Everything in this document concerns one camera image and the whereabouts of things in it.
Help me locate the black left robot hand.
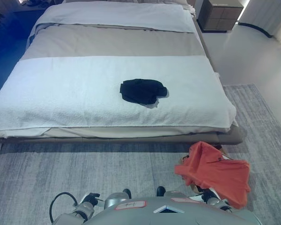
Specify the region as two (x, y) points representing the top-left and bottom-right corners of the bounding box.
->
(83, 192), (101, 205)

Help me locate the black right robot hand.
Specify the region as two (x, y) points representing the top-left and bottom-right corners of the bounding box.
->
(201, 188), (220, 202)

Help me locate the black garment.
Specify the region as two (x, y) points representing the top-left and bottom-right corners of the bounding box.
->
(119, 78), (169, 105)

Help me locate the white terry bed blanket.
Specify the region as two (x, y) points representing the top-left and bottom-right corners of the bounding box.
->
(0, 55), (237, 139)

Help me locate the white smooth bed cover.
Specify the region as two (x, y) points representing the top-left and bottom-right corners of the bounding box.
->
(34, 3), (195, 33)

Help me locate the silver left robot leg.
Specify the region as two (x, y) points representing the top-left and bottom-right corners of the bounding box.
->
(103, 192), (129, 209)

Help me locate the silver robot leg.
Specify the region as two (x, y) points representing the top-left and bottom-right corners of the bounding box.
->
(103, 192), (129, 209)
(163, 190), (190, 200)

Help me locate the orange shirt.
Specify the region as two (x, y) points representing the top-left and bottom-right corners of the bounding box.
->
(174, 141), (251, 209)

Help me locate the silver right robot leg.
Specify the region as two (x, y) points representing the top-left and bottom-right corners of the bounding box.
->
(163, 190), (190, 200)

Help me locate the silver robot torso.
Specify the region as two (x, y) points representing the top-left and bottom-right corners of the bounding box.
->
(84, 196), (261, 225)

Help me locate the cream mattress sheet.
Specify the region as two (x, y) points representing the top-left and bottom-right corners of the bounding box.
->
(0, 126), (239, 139)

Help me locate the light grey garment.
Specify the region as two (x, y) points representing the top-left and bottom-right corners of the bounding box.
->
(145, 89), (170, 110)

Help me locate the beige duvet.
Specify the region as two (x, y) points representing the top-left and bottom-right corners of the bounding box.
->
(23, 22), (210, 62)

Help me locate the brown wooden nightstand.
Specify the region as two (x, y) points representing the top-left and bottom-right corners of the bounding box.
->
(197, 0), (244, 33)

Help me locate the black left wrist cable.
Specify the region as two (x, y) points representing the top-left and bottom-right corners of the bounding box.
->
(49, 192), (78, 224)

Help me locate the taupe upholstered bed frame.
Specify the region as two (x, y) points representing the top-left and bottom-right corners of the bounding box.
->
(0, 18), (246, 145)

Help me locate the black floor cable cover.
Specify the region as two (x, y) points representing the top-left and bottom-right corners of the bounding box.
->
(237, 21), (275, 39)

